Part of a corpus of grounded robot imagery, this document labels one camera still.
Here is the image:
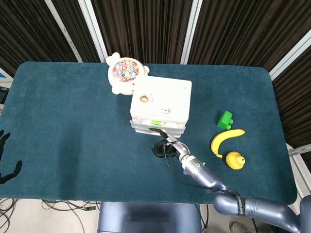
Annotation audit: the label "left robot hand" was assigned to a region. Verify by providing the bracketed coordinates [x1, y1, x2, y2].
[0, 130, 23, 185]

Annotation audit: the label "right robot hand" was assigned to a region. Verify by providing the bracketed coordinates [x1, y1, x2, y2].
[149, 127, 192, 162]

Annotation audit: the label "clear plastic drawer with tube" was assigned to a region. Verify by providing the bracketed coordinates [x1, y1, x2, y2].
[129, 118, 187, 131]

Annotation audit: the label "white plastic drawer cabinet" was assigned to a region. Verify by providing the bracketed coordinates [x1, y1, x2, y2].
[130, 76, 192, 138]

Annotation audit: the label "yellow banana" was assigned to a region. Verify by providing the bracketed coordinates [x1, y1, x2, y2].
[210, 129, 246, 158]

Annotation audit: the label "green toy brick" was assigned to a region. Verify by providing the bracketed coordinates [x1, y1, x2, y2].
[217, 110, 235, 131]

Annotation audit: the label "yellow pear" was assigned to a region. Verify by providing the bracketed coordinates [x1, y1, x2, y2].
[225, 151, 246, 170]

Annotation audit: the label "teal table mat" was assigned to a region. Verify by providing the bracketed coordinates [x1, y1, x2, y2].
[0, 61, 298, 204]

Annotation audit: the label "white fishing game toy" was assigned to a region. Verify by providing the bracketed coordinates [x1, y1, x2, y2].
[105, 52, 151, 96]

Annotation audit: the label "tangled black floor cables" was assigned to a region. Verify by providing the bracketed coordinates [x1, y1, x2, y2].
[0, 198, 100, 233]

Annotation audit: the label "black arm strap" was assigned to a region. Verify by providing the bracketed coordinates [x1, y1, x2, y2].
[234, 194, 246, 216]

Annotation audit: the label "white metal frame post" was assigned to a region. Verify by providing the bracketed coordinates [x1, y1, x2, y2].
[45, 0, 83, 63]
[77, 0, 109, 63]
[180, 0, 204, 65]
[269, 31, 311, 81]

